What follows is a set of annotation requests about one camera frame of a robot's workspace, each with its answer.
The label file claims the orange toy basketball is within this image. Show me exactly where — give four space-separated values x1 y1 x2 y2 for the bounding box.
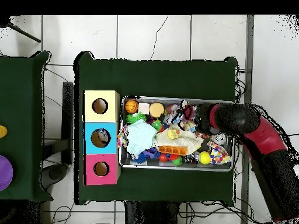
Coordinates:
124 99 139 114

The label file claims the clear packet with blue label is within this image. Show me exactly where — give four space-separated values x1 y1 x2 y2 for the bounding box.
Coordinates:
96 128 110 144

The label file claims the clear plastic wrapper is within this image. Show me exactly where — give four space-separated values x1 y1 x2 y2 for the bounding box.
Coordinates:
171 109 187 124

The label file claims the black tripod leg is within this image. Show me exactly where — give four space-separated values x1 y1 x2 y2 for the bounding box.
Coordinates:
0 16 41 43

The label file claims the colourful polka dot paper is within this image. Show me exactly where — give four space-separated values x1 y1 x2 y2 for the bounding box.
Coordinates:
207 142 232 165

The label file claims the black power cable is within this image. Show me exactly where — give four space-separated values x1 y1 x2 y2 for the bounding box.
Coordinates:
235 129 299 144

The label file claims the silver wire mesh bin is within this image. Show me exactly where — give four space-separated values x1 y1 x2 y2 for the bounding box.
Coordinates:
119 95 235 172

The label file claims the plain wooden cube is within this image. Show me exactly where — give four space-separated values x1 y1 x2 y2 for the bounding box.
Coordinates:
138 103 151 115

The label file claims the wooden box with three holes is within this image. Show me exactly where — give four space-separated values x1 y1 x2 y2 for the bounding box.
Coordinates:
82 90 121 187

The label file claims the neighbouring green table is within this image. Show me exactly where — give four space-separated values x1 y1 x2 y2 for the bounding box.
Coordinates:
0 51 53 202

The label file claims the silver can with pull tab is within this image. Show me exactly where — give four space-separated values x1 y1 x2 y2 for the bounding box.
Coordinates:
211 132 227 146

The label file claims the purple ball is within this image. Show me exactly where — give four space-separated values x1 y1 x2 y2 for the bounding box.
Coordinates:
0 155 14 192

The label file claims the orange plastic building block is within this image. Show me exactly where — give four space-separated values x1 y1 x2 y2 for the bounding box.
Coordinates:
158 145 188 156

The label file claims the mint green knitted cloth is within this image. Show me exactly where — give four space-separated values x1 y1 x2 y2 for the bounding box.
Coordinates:
126 118 158 156

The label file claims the orange foam disc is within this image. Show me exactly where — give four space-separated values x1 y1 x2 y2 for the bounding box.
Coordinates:
149 102 165 118

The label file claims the yellow plush toy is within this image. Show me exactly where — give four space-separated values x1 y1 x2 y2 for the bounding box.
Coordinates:
167 128 181 141

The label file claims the dark green tablecloth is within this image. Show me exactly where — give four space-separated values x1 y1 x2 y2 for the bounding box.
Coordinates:
74 51 238 205

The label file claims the plain yellow ball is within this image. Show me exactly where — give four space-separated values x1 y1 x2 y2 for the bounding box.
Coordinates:
199 150 212 165

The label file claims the cream knitted cloth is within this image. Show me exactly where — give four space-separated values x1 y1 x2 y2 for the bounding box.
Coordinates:
155 124 204 155

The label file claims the black flat panel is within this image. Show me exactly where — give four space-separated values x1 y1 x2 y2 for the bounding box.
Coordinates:
62 81 75 164

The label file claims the grey round base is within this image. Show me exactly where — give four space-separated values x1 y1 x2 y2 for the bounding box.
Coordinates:
41 163 69 190

